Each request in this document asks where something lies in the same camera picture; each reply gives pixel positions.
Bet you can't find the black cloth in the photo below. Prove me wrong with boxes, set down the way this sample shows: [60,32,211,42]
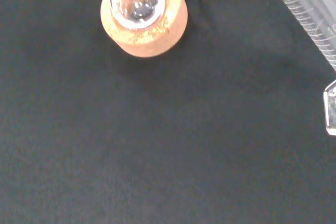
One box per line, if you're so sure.
[0,0,336,224]

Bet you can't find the round-bottom glass flask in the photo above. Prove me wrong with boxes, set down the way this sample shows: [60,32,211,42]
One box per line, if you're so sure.
[110,0,166,29]

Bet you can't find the cork ring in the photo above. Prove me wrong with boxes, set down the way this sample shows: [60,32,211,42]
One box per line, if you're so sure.
[100,0,188,58]

